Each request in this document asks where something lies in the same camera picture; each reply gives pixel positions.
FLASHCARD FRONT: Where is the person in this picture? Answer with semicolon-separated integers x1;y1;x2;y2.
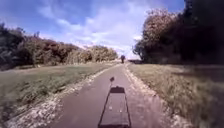
120;54;127;65

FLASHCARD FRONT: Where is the grey asphalt path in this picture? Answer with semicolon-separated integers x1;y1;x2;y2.
42;62;176;128

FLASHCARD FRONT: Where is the row of autumn-coloured trees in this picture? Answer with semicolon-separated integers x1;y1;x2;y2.
0;22;120;71

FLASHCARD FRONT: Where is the grass verge with dry leaves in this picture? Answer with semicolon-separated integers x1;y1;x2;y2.
125;62;224;128

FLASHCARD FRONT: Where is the flat grass field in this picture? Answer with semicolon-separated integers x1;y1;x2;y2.
0;60;120;128

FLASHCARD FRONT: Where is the dense dark wood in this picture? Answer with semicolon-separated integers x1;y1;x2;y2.
132;0;224;66

